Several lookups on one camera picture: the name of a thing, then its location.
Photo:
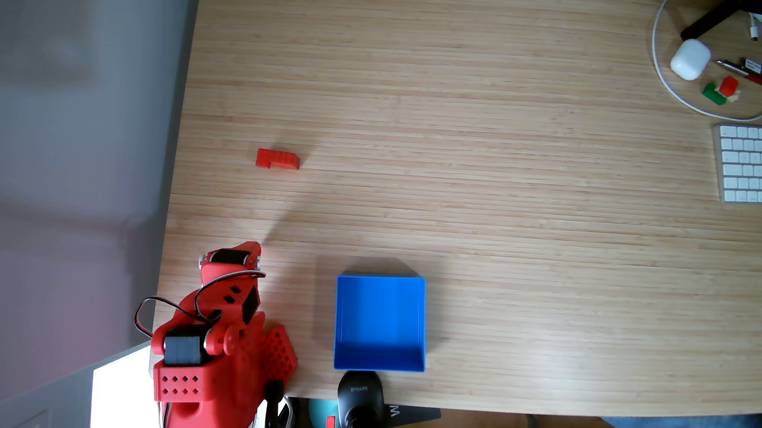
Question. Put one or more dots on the blue plastic bin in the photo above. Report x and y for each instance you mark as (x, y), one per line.
(379, 322)

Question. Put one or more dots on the green lego brick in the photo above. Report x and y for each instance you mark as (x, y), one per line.
(713, 94)

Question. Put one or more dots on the small red lego brick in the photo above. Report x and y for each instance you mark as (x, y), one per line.
(728, 86)

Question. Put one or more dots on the black table clamp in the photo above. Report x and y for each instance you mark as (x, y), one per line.
(273, 396)

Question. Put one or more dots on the teal round object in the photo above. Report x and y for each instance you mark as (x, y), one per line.
(319, 411)

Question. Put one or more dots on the window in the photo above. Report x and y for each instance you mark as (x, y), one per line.
(122, 397)

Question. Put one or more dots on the black sheet white letter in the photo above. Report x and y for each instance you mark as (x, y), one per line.
(409, 417)

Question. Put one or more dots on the white earbuds case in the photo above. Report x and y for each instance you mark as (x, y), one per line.
(690, 60)

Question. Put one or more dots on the black monitor stand leg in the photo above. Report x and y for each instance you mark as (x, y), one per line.
(716, 16)

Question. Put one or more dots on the red and silver pen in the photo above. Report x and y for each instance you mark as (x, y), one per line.
(752, 76)

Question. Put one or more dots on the white charging plug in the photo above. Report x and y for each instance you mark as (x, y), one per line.
(754, 27)

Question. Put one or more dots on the black gooseneck camera stand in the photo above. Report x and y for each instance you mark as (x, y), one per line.
(361, 402)

